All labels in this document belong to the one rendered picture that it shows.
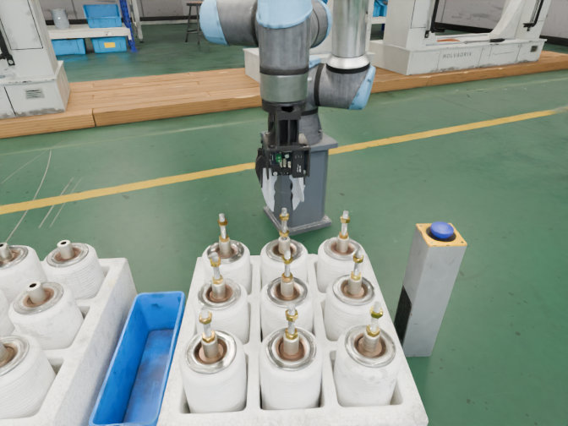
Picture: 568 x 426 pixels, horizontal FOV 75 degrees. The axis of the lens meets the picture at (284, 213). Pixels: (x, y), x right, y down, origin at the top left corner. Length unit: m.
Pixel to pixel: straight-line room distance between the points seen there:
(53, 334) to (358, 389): 0.51
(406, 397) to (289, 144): 0.42
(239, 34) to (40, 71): 1.92
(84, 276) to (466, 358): 0.83
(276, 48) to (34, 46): 2.03
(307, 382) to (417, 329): 0.35
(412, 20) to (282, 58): 2.71
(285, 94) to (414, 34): 2.75
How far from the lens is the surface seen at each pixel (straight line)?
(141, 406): 0.87
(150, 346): 0.95
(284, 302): 0.64
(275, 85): 0.57
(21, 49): 2.51
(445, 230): 0.73
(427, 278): 0.76
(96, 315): 0.80
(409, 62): 3.23
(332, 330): 0.70
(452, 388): 0.92
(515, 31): 4.25
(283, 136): 0.60
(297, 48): 0.56
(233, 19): 0.70
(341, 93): 1.04
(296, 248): 0.75
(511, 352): 1.04
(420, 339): 0.89
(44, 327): 0.76
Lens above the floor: 0.71
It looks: 32 degrees down
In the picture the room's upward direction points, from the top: straight up
